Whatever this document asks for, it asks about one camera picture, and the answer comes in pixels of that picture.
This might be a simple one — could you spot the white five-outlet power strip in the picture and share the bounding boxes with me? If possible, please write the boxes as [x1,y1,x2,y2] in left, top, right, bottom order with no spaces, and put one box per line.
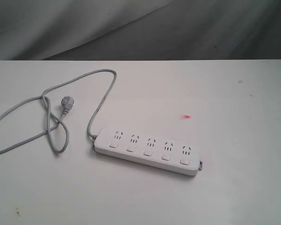
[94,127,202,176]

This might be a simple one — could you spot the gray cable plug connector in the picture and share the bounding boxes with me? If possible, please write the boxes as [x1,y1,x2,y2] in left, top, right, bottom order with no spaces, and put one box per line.
[61,96,74,115]

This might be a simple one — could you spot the grey backdrop cloth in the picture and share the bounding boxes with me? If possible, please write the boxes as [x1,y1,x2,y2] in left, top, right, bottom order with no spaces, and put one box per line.
[0,0,281,60]

